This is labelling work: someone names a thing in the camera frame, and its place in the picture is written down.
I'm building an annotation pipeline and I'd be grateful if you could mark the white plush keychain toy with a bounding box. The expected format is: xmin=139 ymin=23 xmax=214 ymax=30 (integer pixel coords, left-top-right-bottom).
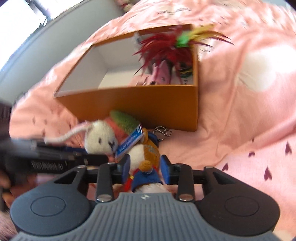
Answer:
xmin=44 ymin=110 xmax=167 ymax=193

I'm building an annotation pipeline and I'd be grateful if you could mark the pink patterned duvet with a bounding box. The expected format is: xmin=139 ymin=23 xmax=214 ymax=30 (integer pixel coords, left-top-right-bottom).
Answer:
xmin=10 ymin=1 xmax=295 ymax=235

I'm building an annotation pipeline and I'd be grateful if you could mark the orange cardboard storage box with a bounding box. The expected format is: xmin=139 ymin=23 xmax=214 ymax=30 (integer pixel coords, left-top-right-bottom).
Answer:
xmin=54 ymin=32 xmax=198 ymax=132

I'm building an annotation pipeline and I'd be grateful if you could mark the small pink pouch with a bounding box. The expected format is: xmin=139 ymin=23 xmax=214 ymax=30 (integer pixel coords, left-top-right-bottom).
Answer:
xmin=131 ymin=60 xmax=171 ymax=86

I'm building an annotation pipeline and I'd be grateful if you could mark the red feather toy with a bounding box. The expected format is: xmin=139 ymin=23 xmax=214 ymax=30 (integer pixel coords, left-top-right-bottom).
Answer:
xmin=135 ymin=24 xmax=232 ymax=73

